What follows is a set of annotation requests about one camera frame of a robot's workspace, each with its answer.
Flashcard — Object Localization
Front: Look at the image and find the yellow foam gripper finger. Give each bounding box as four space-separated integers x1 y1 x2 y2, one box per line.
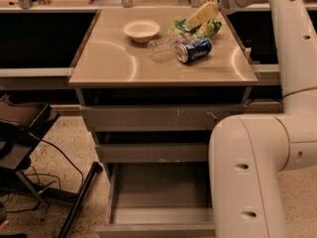
184 2 219 30

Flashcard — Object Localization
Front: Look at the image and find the green rice chip bag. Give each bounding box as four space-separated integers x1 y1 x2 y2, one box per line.
166 19 222 38

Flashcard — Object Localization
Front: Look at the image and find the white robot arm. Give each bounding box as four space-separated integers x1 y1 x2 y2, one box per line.
209 0 317 238

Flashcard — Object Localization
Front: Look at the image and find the grey top drawer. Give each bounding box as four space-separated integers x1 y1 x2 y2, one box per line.
80 104 246 132

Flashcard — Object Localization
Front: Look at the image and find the grey drawer cabinet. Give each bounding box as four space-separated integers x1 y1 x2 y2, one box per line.
68 6 260 238

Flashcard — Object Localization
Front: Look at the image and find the grey middle drawer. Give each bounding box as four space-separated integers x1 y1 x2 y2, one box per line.
95 143 208 163

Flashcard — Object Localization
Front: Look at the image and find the open grey bottom drawer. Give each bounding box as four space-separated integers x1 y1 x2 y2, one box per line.
96 163 215 238

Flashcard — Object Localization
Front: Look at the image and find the blue pepsi can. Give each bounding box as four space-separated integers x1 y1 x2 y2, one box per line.
176 37 212 63

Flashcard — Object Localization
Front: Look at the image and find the white paper bowl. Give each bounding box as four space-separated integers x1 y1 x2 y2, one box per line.
123 20 160 44

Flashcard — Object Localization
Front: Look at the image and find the black metal floor bar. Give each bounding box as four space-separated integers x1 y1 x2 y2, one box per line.
57 162 103 238

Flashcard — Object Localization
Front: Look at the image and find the dark brown side cart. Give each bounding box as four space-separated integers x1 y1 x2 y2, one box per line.
0 94 59 172

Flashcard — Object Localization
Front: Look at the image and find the black floor cable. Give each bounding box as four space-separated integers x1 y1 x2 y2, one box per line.
0 132 85 214

